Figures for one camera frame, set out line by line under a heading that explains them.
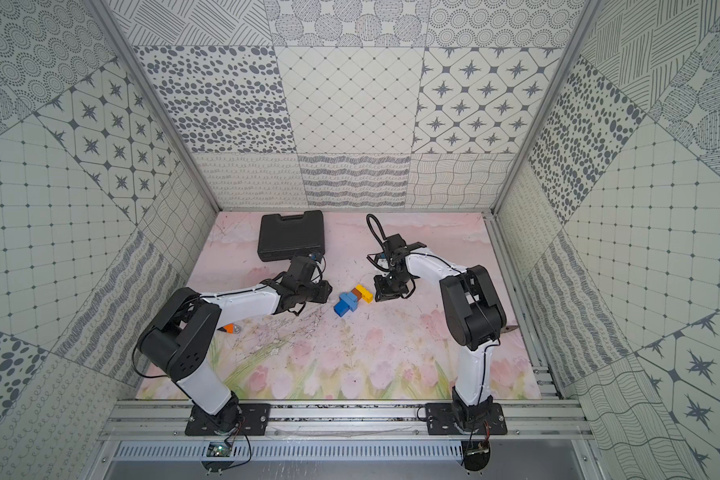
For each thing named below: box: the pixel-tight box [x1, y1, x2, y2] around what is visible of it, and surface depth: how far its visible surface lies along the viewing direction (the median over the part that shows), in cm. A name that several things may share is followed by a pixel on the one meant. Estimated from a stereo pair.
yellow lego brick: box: [355, 284, 374, 304], surface depth 97 cm
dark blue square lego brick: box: [333, 298, 351, 317], surface depth 95 cm
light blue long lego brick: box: [339, 292, 359, 312], surface depth 95 cm
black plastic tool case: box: [258, 210, 325, 262], surface depth 112 cm
